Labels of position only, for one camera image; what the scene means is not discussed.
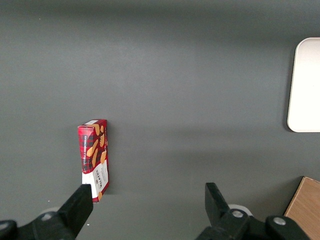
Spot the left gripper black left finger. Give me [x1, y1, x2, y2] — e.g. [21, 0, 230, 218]
[0, 183, 94, 240]

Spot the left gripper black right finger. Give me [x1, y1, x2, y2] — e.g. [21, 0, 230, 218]
[194, 182, 311, 240]

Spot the pale pink rectangular tray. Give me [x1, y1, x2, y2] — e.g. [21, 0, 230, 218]
[286, 37, 320, 133]

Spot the red tartan shortbread box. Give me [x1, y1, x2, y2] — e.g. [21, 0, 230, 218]
[77, 119, 110, 203]

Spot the wooden two-drawer cabinet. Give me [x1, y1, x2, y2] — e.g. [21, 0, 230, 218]
[283, 176, 320, 240]

